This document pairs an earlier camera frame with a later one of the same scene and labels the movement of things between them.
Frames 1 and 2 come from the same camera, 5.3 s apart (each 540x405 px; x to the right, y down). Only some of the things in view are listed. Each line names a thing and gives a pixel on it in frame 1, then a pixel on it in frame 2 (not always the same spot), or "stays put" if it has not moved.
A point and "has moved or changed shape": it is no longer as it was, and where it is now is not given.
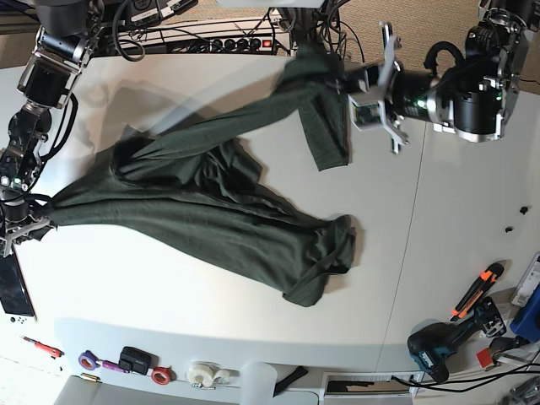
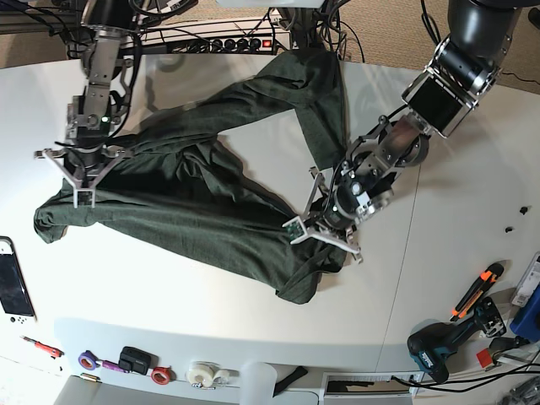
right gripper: (380, 93) → (330, 215)
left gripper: (16, 224) → (83, 164)
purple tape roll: (88, 360) stays put
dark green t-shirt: (200, 186) has moved or changed shape
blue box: (526, 323) stays put
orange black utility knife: (477, 289) stays put
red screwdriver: (50, 350) stays put
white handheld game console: (16, 305) stays put
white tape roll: (208, 375) stays put
